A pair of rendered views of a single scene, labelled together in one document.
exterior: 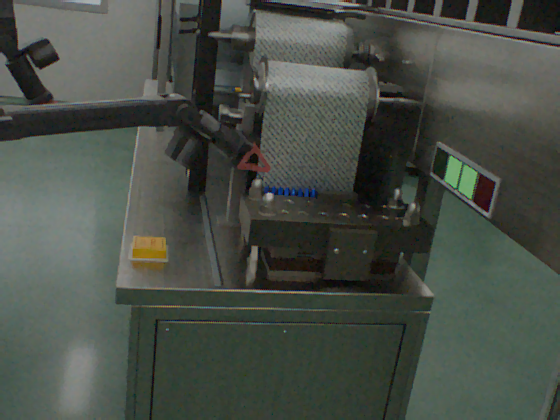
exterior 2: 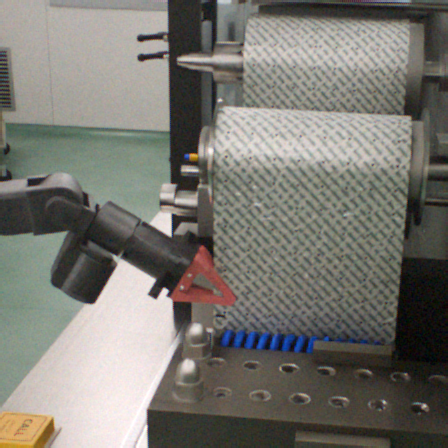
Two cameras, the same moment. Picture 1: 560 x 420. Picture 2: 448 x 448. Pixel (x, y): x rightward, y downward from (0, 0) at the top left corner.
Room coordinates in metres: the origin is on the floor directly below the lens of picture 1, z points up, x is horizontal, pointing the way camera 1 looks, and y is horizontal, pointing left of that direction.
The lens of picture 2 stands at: (0.46, -0.32, 1.50)
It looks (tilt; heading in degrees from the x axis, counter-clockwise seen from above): 21 degrees down; 18
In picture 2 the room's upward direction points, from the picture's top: 2 degrees clockwise
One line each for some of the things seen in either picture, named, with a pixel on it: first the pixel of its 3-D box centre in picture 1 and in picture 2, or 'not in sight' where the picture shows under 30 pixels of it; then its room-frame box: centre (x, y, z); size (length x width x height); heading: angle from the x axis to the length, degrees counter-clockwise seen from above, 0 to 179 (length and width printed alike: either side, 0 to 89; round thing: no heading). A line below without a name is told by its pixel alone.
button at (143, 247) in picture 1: (149, 247); (18, 435); (1.20, 0.27, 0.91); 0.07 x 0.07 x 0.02; 13
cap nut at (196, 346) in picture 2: (257, 188); (196, 338); (1.28, 0.05, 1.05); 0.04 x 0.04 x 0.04
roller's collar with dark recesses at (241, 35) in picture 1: (242, 38); (235, 63); (1.65, 0.15, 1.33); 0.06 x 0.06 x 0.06; 13
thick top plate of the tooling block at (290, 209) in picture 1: (333, 222); (331, 408); (1.27, -0.12, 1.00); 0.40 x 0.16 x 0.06; 103
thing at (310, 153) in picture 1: (309, 157); (305, 279); (1.38, -0.05, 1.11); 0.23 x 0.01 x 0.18; 103
